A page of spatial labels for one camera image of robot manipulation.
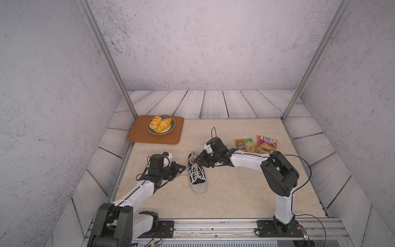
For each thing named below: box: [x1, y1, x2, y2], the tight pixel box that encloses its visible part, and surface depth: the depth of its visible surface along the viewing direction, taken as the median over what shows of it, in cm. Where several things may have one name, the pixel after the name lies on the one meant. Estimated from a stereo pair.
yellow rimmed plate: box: [147, 114, 176, 136], surface depth 113 cm
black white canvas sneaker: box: [187, 151, 208, 194], surface depth 88 cm
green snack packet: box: [235, 137, 257, 153], surface depth 106 cm
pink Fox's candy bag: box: [256, 135, 278, 154], surface depth 104 cm
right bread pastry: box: [155, 117, 172, 134], surface depth 113 cm
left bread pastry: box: [149, 115, 162, 132], surface depth 116 cm
